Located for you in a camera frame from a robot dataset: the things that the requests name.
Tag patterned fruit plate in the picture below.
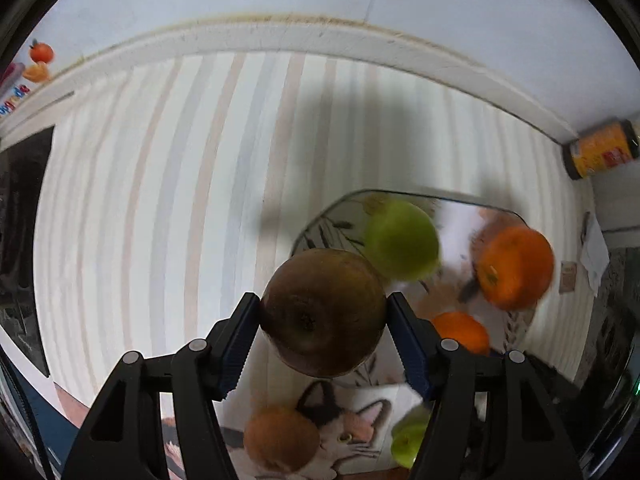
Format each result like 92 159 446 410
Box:
291 189 528 391

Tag green apple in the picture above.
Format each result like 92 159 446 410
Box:
391 405 436 468
363 201 442 282

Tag white paper towel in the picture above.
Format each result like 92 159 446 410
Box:
579 212 611 297

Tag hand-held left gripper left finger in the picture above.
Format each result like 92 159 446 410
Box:
60 292 262 480

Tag brown label sticker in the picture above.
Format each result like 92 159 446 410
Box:
558 261 578 295

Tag dark sauce bottle yellow label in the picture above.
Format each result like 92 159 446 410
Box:
562 117 640 181

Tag red-brown apple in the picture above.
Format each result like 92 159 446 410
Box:
260 249 390 378

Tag colourful wall sticker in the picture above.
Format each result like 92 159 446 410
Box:
0 37 55 118

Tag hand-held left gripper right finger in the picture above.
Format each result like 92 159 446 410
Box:
387 291 585 480

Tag glass door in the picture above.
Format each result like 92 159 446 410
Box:
592 232 640 411

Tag small orange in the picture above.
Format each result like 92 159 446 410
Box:
430 311 492 358

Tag cat sticker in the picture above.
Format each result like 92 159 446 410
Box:
220 379 426 476

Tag large orange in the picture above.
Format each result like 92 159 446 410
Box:
475 225 556 311

